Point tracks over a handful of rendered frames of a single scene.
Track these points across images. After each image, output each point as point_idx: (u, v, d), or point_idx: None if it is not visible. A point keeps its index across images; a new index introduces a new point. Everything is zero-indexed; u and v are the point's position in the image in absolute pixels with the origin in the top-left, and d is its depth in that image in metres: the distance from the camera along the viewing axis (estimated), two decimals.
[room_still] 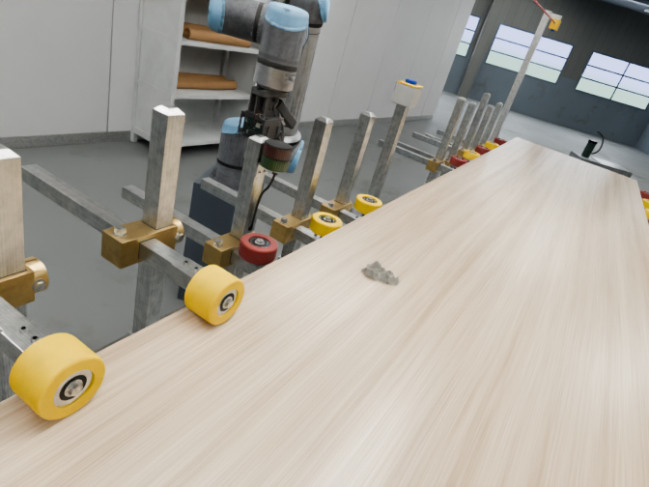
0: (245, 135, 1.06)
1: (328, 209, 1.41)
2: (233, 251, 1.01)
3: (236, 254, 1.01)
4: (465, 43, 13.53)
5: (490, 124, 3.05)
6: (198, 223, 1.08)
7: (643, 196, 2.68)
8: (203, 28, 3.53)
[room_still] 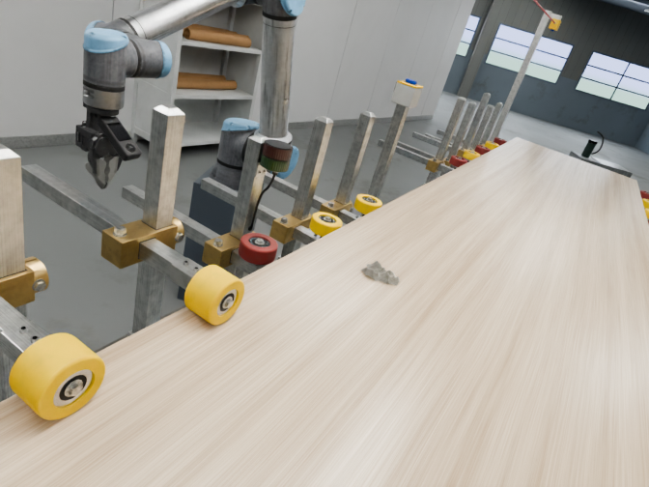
0: None
1: (328, 209, 1.41)
2: (233, 251, 1.01)
3: (236, 254, 1.01)
4: (465, 43, 13.53)
5: (490, 124, 3.05)
6: (198, 223, 1.08)
7: (643, 196, 2.68)
8: (203, 28, 3.53)
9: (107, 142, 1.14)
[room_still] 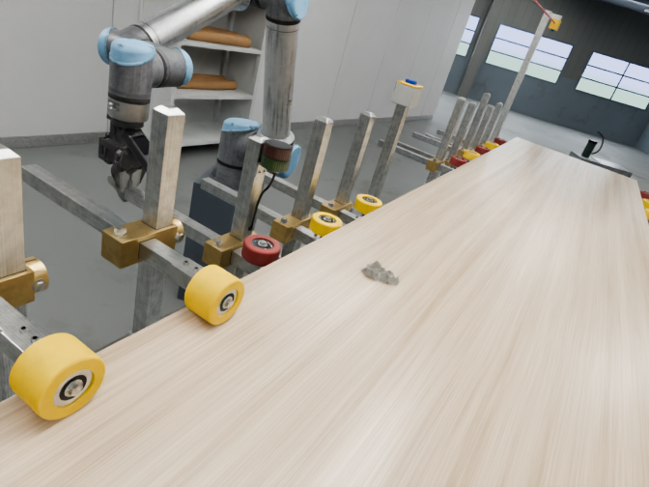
0: None
1: (328, 209, 1.41)
2: (236, 253, 1.01)
3: (239, 256, 1.00)
4: (465, 43, 13.53)
5: (490, 124, 3.05)
6: (201, 225, 1.07)
7: (643, 196, 2.68)
8: (203, 28, 3.53)
9: (131, 155, 1.11)
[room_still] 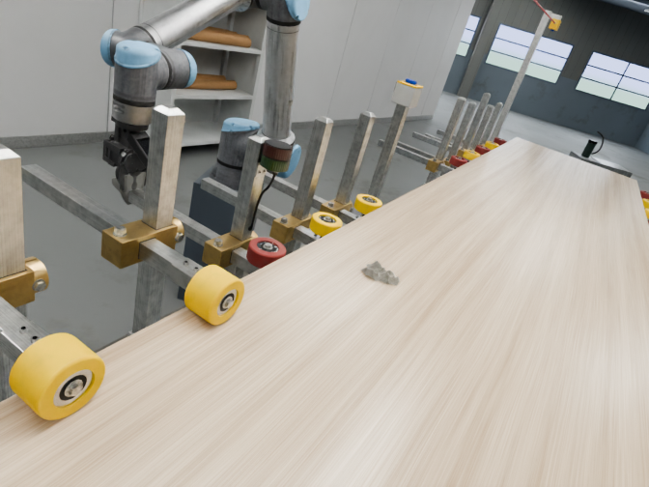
0: None
1: (328, 209, 1.41)
2: (241, 256, 1.00)
3: (244, 259, 1.00)
4: (465, 43, 13.53)
5: (490, 124, 3.05)
6: (206, 228, 1.07)
7: (643, 196, 2.68)
8: (203, 28, 3.53)
9: (136, 157, 1.10)
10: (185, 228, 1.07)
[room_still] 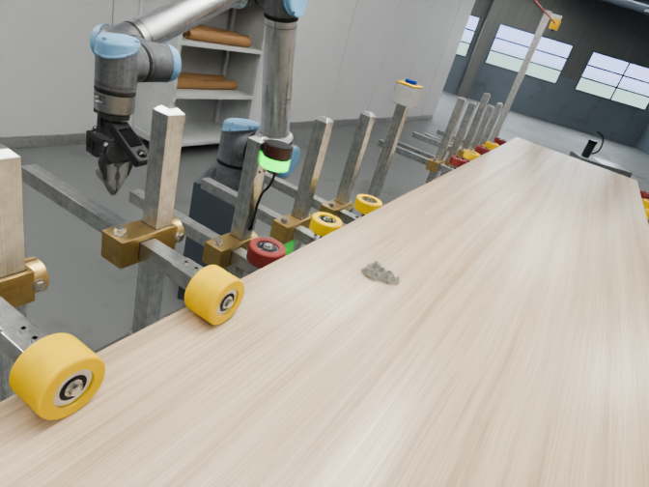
0: None
1: (328, 209, 1.41)
2: (241, 256, 1.00)
3: (245, 259, 1.00)
4: (465, 43, 13.53)
5: (490, 124, 3.05)
6: (206, 228, 1.07)
7: (643, 196, 2.68)
8: (203, 28, 3.53)
9: (118, 148, 1.12)
10: (185, 228, 1.07)
